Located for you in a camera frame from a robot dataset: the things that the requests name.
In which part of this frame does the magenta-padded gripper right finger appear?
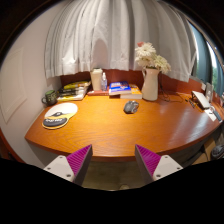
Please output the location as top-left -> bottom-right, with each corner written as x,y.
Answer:
134,143 -> 184,185

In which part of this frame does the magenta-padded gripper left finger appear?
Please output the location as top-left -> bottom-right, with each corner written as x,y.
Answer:
43,143 -> 94,187

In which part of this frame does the grey black computer mouse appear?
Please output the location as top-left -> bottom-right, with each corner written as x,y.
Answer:
123,100 -> 140,115

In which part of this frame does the round white yellow mouse pad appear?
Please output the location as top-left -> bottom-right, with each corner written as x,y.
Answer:
41,102 -> 79,130

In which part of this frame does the yellow white book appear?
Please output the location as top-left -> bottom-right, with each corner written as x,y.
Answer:
56,93 -> 87,102

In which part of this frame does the dark mug with green inside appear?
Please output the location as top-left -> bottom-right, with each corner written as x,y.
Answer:
41,89 -> 59,107

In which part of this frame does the white paper sheet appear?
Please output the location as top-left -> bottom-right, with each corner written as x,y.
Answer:
203,108 -> 218,122

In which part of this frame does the black grey book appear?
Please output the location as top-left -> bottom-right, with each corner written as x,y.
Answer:
58,89 -> 89,98

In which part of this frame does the dark remote control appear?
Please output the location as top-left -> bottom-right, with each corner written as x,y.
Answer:
210,108 -> 224,123

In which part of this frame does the silver laptop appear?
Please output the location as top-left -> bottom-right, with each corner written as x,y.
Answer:
191,90 -> 212,110

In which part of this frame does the red-brown book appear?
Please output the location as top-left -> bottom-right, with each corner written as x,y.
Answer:
86,89 -> 110,97

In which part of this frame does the black book with yellow cover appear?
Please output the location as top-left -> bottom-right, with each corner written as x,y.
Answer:
62,80 -> 92,91

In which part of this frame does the white ceramic pitcher vase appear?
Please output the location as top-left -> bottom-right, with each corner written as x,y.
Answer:
141,66 -> 162,102

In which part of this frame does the upright grey tablet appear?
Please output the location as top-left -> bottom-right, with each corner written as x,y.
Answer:
203,82 -> 215,103

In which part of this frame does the blue book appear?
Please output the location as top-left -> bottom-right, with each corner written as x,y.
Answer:
108,81 -> 132,97

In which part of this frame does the clear spray bottle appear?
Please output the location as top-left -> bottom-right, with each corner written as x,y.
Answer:
100,71 -> 109,92

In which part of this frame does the white flower bouquet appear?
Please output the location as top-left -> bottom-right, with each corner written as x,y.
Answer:
134,41 -> 172,75

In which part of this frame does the glass window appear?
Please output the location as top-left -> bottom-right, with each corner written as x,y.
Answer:
189,23 -> 224,98

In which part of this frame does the white pleated curtain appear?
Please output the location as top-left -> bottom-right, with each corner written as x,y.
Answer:
44,0 -> 199,84

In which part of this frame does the black cable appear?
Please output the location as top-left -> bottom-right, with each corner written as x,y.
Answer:
159,83 -> 186,104

